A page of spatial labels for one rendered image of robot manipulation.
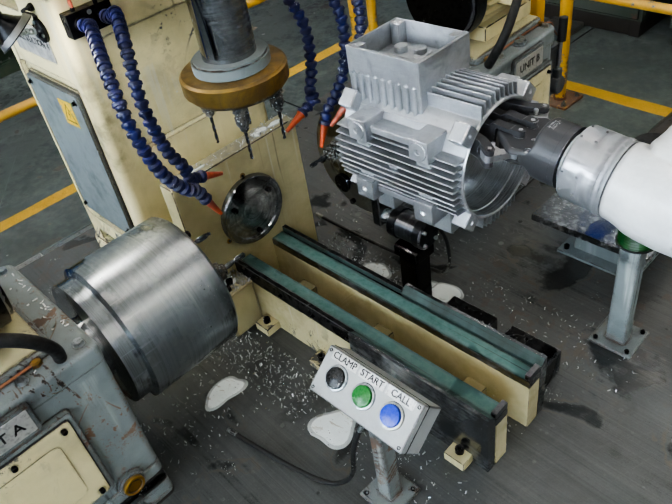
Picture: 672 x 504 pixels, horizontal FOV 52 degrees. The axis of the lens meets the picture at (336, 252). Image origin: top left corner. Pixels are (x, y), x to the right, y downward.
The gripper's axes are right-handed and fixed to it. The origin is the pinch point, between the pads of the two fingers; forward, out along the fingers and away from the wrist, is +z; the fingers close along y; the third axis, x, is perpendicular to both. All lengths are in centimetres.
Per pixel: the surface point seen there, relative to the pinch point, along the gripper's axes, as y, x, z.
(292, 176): -9, 39, 42
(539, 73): -61, 30, 18
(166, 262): 29.8, 25.1, 26.7
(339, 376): 25.3, 29.0, -5.8
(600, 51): -285, 148, 101
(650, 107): -242, 143, 52
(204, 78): 9.2, 6.8, 37.9
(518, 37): -59, 23, 23
